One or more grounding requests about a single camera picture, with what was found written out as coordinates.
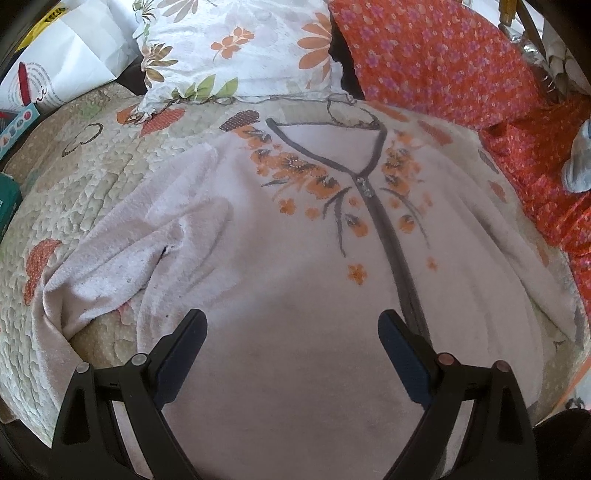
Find silver foil bundle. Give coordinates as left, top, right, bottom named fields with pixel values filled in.
left=505, top=25, right=561, bottom=93

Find heart-patterned quilt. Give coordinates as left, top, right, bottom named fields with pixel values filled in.
left=0, top=85, right=591, bottom=448

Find teal box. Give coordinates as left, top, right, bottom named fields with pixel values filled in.
left=0, top=172, right=21, bottom=241

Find yellow printed bag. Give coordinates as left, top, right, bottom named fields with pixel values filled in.
left=37, top=0, right=79, bottom=29

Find white fleece cardigan orange flowers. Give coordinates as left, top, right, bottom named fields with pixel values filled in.
left=25, top=104, right=585, bottom=480

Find colourful printed box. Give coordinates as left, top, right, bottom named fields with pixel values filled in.
left=0, top=102, right=38, bottom=162

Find white paper bag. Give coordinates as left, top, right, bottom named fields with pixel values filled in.
left=0, top=0, right=139, bottom=114

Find white floral pillow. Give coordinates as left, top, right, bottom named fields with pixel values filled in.
left=131, top=0, right=345, bottom=121

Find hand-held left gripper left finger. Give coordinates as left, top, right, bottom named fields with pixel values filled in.
left=51, top=309, right=207, bottom=480

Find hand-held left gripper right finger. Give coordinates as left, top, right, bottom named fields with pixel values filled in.
left=378, top=310, right=539, bottom=480

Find pale grey-blue cloth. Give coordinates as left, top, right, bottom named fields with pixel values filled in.
left=562, top=121, right=591, bottom=193

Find orange floral bedspread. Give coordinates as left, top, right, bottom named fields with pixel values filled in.
left=328, top=0, right=591, bottom=333

